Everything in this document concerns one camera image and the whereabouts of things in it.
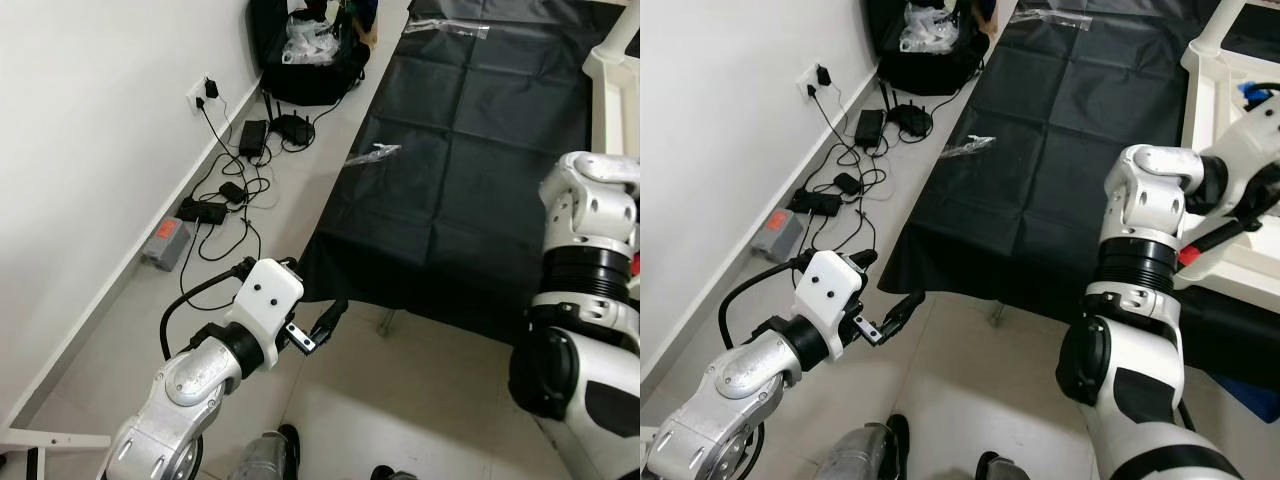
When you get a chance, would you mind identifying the white plastic children table top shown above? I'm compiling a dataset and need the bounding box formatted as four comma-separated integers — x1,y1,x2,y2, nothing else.
582,40,640,161
1180,20,1280,311

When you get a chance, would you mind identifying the white plastic table leg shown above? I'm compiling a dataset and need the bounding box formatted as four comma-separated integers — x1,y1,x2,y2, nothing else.
1193,0,1251,59
595,0,640,61

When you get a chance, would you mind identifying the black power strip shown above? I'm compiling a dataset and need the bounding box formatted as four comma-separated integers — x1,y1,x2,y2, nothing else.
178,198,229,225
790,190,844,216

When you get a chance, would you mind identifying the grey box orange label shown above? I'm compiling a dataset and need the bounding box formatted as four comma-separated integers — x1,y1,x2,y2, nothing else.
752,208,804,263
140,218,191,271

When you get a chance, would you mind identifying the dark left robot foot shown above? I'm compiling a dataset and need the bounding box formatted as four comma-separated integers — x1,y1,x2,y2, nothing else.
815,415,911,480
228,425,301,480

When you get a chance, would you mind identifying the black wifi router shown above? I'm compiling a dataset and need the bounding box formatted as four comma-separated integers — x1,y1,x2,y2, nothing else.
880,80,934,139
262,90,316,149

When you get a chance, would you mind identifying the small clear plastic bag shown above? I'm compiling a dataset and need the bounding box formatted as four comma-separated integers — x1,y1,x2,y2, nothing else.
345,143,403,168
940,135,998,159

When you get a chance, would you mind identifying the blue plastic dustpan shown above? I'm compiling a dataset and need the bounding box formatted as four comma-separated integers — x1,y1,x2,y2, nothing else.
1215,375,1280,421

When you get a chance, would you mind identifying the crumpled clear plastic bag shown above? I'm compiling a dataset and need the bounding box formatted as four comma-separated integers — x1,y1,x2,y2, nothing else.
283,10,346,66
898,0,963,56

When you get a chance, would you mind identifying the flat clear plastic bag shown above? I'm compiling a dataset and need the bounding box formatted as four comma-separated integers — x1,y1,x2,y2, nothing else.
1012,8,1093,29
405,18,491,39

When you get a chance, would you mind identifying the black floor cable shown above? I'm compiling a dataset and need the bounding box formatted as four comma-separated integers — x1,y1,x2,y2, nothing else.
178,215,263,301
795,205,879,291

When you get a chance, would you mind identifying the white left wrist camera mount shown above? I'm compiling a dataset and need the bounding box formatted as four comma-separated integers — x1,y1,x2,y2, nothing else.
228,258,305,371
790,250,866,363

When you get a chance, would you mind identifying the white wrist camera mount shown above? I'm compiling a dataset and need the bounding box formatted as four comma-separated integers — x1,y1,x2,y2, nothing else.
790,250,866,363
228,258,305,371
1215,85,1280,216

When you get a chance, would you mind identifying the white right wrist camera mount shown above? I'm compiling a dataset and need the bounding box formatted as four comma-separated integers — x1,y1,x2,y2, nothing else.
1215,85,1280,216

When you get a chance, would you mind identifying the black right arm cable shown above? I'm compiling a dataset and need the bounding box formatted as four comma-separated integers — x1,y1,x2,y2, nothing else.
1180,80,1280,266

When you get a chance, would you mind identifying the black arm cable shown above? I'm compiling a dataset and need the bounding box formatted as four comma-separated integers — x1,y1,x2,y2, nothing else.
1180,80,1280,266
718,255,811,351
160,258,256,359

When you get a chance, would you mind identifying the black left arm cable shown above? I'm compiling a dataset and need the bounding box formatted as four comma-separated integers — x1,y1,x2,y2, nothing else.
160,258,256,359
718,255,811,351

